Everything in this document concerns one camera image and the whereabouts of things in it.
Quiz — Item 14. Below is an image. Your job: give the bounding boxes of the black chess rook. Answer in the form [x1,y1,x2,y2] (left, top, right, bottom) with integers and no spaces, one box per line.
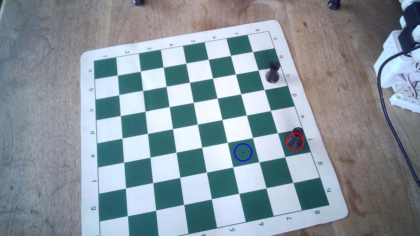
[265,61,281,84]
[291,127,305,151]

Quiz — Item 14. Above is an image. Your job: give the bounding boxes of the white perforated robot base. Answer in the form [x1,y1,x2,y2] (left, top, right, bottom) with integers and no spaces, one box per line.
[390,90,420,114]

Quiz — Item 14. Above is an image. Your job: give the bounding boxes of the green white chess board mat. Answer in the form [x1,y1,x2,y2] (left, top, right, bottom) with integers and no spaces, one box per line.
[80,20,349,236]

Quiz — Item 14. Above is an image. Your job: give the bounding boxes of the black cable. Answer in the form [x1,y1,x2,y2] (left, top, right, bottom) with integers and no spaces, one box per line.
[377,44,420,188]

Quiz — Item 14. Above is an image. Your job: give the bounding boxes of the red black white servo wires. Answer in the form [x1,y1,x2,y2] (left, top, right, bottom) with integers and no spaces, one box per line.
[407,61,420,99]

